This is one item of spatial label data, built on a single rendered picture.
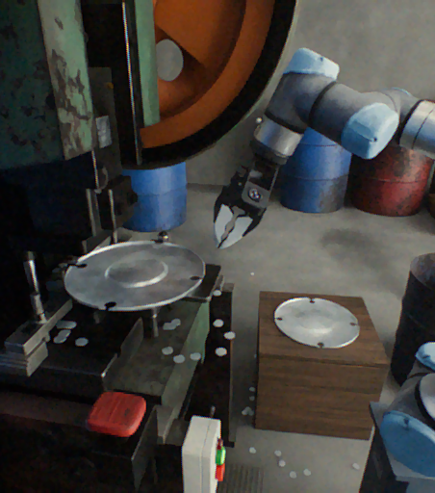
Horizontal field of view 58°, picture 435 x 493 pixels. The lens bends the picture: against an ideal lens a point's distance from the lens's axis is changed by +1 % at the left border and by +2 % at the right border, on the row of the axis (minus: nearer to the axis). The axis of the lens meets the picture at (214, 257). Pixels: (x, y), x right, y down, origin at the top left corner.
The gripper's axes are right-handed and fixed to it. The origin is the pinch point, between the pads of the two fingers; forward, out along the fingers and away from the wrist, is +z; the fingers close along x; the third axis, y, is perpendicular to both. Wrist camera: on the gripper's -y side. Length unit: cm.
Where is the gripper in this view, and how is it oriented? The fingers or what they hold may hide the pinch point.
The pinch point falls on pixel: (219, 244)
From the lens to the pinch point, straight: 75.0
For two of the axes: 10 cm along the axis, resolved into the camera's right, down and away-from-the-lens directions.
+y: 1.5, -4.5, 8.8
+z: -4.1, 7.8, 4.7
